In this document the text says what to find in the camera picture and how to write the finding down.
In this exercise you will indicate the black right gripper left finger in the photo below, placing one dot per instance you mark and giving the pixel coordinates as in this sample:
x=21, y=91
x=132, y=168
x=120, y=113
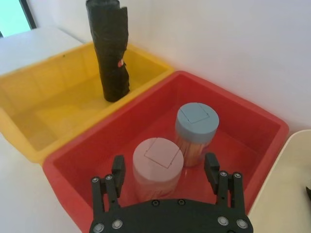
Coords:
x=118, y=174

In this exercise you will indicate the yellow plastic bin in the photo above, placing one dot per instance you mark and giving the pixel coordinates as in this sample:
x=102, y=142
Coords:
x=48, y=97

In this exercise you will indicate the red plastic bin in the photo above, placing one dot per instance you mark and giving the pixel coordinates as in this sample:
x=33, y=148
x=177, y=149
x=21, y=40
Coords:
x=80, y=157

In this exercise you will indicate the clear jar with blue lid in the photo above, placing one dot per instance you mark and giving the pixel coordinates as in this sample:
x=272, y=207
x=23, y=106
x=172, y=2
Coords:
x=197, y=121

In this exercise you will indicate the black rolled plastic bags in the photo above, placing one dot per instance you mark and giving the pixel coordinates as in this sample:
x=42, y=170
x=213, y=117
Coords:
x=110, y=53

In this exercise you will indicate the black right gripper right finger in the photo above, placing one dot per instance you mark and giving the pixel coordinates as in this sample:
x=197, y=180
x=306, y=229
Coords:
x=213, y=174

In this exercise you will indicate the window with dark frame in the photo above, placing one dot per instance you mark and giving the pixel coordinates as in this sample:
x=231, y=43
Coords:
x=14, y=14

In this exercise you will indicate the white plastic bin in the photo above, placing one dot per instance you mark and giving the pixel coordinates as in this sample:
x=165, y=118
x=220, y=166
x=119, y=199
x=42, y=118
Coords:
x=286, y=184

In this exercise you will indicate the clear jar with pink lid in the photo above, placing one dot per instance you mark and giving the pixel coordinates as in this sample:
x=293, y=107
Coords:
x=158, y=155

